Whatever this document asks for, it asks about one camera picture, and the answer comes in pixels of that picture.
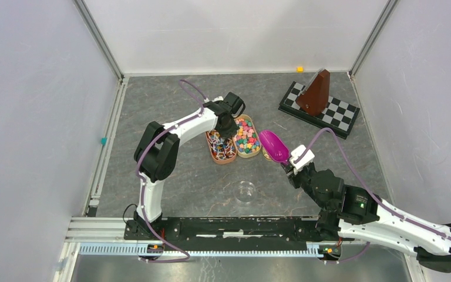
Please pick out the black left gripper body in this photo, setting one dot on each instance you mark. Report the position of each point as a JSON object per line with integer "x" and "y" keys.
{"x": 229, "y": 129}

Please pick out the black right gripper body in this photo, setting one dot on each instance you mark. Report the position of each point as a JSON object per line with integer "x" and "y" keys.
{"x": 302, "y": 180}

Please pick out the beige tray of star candies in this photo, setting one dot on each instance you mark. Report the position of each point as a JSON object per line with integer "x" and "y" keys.
{"x": 246, "y": 140}

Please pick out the orange tray of lollipops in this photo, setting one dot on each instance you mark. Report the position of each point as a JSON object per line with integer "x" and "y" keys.
{"x": 222, "y": 150}

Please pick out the magenta plastic scoop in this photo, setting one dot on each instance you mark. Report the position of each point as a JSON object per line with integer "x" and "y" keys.
{"x": 274, "y": 147}

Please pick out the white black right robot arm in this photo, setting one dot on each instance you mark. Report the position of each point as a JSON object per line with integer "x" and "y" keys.
{"x": 350, "y": 212}

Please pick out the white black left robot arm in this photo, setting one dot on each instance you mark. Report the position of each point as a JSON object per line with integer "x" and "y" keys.
{"x": 157, "y": 152}

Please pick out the gold round lid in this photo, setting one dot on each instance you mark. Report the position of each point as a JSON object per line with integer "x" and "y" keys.
{"x": 266, "y": 154}

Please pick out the brown wooden metronome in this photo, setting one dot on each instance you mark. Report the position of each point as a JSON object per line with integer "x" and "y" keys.
{"x": 314, "y": 98}

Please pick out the clear round plastic jar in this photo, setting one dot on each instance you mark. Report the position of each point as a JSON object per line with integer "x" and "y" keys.
{"x": 245, "y": 192}

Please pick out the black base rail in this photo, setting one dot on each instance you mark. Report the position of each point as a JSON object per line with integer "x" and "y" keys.
{"x": 230, "y": 233}

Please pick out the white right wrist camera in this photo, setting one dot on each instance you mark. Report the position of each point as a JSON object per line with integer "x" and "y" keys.
{"x": 300, "y": 157}

